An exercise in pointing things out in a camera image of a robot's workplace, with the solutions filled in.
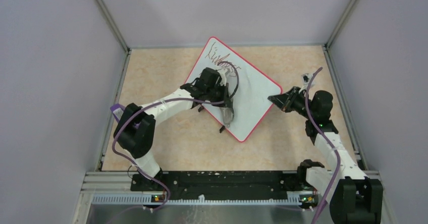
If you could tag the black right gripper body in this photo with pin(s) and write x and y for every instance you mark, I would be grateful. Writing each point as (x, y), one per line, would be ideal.
(297, 103)

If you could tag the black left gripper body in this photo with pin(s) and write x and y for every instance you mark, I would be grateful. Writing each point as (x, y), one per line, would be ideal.
(216, 93)

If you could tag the silver mesh eraser sponge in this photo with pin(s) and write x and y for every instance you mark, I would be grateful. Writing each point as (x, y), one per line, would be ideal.
(227, 116)

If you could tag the pink-framed whiteboard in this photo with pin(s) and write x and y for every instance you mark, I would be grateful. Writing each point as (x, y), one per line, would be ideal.
(250, 103)

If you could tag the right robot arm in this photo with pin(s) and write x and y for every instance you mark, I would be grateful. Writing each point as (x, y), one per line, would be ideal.
(341, 169)

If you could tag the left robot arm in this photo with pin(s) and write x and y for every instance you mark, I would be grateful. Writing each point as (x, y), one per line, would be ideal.
(137, 123)

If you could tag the purple box holder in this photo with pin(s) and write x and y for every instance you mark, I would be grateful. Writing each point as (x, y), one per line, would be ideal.
(117, 111)

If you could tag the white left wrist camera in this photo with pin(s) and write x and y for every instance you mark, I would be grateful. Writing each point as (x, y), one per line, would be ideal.
(223, 74)

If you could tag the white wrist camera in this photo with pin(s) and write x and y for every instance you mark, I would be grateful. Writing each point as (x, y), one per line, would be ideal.
(306, 79)
(223, 74)

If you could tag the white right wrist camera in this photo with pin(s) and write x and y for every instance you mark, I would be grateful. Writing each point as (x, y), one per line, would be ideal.
(306, 79)

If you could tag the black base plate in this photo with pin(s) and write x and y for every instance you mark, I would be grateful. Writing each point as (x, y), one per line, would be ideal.
(226, 185)

